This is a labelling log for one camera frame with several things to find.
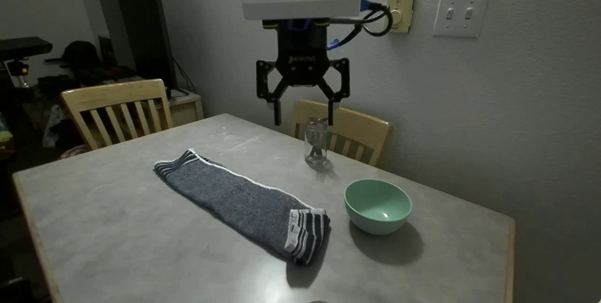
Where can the grey striped towel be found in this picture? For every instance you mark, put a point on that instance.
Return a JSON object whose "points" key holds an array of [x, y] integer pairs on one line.
{"points": [[244, 199]]}

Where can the beige thermostat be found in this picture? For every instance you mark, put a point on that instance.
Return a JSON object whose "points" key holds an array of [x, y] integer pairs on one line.
{"points": [[400, 11]]}

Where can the white light switch plate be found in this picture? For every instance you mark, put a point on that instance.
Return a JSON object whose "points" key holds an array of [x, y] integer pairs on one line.
{"points": [[461, 13]]}

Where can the wooden chair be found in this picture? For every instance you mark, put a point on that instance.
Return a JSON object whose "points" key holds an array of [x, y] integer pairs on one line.
{"points": [[117, 110], [350, 134]]}

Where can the green bowl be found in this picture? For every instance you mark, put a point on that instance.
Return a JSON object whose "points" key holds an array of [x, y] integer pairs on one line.
{"points": [[378, 205]]}

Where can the clear glass jar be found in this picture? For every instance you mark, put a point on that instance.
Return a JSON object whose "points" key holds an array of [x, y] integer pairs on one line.
{"points": [[316, 142]]}

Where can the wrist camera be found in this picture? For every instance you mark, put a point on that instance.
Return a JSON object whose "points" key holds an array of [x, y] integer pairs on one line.
{"points": [[300, 6]]}

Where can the beige cabinet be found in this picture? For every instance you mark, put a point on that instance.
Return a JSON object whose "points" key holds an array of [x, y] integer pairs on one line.
{"points": [[185, 108]]}

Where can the black television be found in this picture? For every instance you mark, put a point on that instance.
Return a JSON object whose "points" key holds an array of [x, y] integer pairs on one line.
{"points": [[141, 30]]}

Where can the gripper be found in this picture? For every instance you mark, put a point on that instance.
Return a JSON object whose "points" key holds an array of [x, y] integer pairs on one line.
{"points": [[302, 54]]}

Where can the camera on tripod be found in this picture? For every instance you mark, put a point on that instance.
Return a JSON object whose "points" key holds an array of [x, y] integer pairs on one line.
{"points": [[19, 58]]}

